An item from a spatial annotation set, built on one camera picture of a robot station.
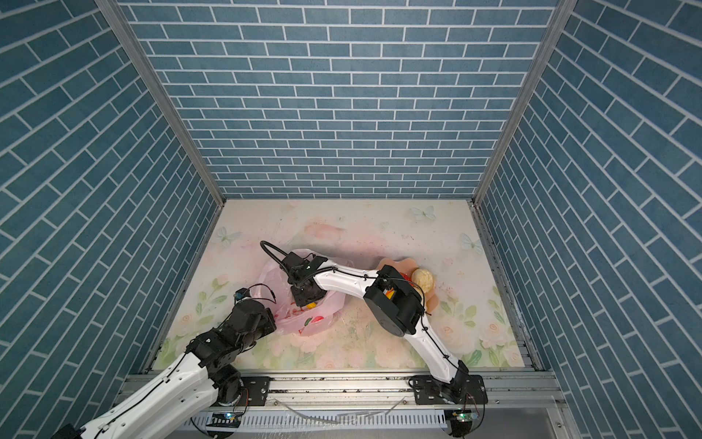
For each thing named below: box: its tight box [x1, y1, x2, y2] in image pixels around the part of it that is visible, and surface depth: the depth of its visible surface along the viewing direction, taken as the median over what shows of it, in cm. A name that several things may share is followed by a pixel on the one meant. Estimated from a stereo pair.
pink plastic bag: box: [259, 257, 346, 336], surface depth 81 cm
